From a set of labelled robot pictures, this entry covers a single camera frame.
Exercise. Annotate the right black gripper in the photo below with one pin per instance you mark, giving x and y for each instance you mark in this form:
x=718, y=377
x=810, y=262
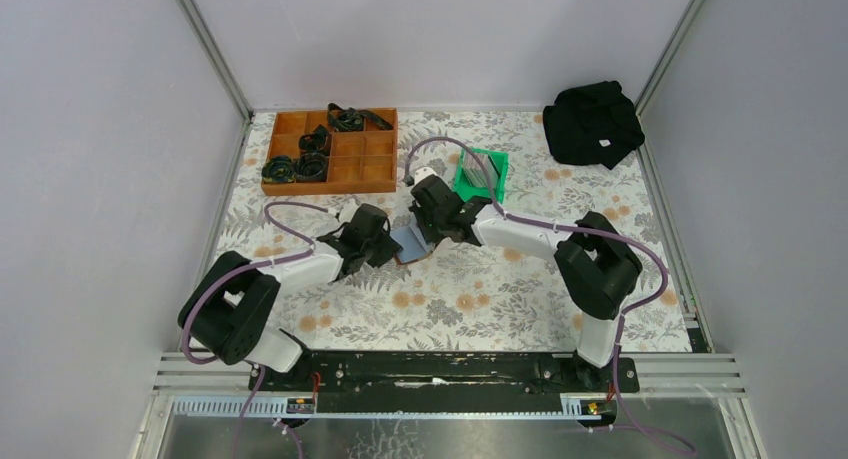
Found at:
x=432, y=237

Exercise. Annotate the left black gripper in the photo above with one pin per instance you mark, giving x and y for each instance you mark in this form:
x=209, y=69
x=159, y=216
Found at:
x=390, y=248

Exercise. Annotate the brown leather card holder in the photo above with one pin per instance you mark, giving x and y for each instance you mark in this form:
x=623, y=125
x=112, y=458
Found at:
x=413, y=245

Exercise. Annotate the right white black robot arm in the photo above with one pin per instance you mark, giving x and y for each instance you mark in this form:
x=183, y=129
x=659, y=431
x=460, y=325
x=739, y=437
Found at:
x=599, y=270

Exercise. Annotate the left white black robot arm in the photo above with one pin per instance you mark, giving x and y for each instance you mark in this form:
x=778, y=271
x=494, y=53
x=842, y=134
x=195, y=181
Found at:
x=226, y=318

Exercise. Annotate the stack of credit cards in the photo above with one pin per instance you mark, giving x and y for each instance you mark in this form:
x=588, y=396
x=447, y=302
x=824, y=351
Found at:
x=480, y=170

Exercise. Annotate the green plastic bin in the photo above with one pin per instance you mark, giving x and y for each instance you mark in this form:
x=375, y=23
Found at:
x=466, y=191

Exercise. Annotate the floral patterned table mat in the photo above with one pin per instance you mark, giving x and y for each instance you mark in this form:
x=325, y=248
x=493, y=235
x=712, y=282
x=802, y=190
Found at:
x=461, y=297

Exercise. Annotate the rolled belt lower right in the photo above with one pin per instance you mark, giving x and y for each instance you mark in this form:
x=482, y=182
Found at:
x=311, y=168

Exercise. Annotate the rolled belt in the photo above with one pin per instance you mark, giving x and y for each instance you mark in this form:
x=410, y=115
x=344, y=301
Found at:
x=279, y=169
x=311, y=168
x=354, y=120
x=318, y=141

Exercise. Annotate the wooden compartment tray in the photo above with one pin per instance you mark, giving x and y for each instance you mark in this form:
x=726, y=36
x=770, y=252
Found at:
x=359, y=162

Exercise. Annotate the rolled belt middle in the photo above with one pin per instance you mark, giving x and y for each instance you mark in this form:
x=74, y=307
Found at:
x=318, y=141

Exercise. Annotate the rolled belt lower left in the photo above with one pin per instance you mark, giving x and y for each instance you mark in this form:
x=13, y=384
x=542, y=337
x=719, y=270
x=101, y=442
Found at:
x=279, y=169

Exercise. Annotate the rolled belt top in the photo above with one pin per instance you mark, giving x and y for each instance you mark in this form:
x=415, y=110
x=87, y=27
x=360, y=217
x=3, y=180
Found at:
x=354, y=120

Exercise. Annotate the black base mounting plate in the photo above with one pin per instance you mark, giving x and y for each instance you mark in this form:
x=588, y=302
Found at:
x=349, y=370

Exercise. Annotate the black cloth bundle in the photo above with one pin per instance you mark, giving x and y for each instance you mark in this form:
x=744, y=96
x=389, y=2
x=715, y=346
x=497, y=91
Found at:
x=594, y=124

